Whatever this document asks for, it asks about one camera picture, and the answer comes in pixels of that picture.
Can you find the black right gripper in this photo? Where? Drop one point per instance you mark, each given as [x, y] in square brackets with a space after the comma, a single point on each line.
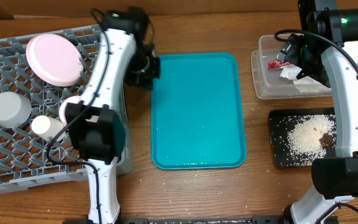
[291, 52]

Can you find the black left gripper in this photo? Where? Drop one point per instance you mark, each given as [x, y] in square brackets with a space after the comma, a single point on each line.
[146, 81]

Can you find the red snack wrapper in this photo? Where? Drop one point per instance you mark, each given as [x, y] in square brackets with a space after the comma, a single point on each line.
[278, 65]

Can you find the white napkin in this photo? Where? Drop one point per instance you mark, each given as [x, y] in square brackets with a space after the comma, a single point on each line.
[304, 85]

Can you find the white round plate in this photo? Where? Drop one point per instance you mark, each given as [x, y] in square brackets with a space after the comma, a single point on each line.
[54, 59]

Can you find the white cup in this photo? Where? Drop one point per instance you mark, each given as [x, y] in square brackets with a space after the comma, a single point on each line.
[46, 127]

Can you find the grey dishwasher rack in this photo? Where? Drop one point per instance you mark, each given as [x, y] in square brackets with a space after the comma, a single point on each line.
[23, 163]

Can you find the grey small bowl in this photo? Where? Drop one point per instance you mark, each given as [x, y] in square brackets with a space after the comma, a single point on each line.
[14, 109]

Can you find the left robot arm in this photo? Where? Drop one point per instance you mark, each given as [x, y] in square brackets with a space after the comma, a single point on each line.
[98, 123]

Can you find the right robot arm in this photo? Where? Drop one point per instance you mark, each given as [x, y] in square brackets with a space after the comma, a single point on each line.
[326, 50]

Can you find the black waste tray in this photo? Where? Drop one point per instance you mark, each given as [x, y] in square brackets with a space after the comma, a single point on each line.
[282, 121]

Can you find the clear plastic bin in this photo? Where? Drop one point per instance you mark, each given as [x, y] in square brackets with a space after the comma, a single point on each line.
[268, 83]

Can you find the teal plastic tray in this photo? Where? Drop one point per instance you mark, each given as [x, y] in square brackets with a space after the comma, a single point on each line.
[196, 113]

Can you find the brown food scrap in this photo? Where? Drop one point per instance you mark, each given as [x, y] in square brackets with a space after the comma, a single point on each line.
[326, 140]

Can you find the white rice pile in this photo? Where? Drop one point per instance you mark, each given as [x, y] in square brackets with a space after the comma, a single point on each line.
[303, 139]

